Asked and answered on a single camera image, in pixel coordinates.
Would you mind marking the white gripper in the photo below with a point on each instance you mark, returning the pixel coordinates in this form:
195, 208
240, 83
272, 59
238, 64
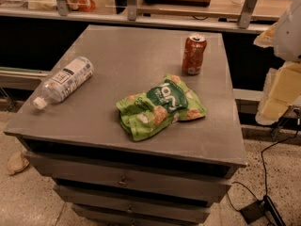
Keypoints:
291, 35

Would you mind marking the red coke can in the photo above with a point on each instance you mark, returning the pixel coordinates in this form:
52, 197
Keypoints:
194, 49

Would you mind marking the green chip bag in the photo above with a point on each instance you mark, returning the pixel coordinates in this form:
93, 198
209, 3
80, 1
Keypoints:
145, 114

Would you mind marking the black power box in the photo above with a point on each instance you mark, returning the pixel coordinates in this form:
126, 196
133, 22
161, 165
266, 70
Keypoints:
262, 208

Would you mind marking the clear plastic water bottle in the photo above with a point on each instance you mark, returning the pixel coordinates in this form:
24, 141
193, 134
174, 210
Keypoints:
63, 83

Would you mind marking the grey drawer cabinet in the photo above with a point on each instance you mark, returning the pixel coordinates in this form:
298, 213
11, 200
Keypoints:
140, 143

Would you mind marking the crumpled brown paper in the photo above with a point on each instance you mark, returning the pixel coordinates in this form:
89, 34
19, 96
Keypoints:
17, 163

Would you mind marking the metal counter rail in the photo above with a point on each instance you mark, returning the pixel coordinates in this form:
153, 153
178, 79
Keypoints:
93, 18

